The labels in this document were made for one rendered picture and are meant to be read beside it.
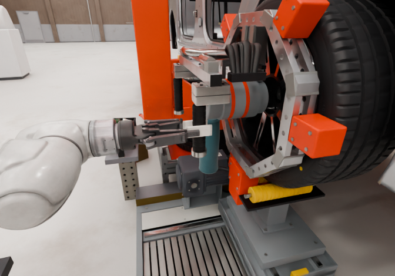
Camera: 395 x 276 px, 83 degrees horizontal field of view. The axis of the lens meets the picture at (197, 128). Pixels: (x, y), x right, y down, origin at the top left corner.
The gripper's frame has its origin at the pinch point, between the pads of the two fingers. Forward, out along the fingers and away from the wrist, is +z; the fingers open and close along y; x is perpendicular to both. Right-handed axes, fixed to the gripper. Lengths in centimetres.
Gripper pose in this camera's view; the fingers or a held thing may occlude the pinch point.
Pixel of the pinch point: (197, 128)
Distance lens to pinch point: 59.9
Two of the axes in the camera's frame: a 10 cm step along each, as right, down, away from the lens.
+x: 0.0, -9.1, -4.1
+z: 9.7, -1.0, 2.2
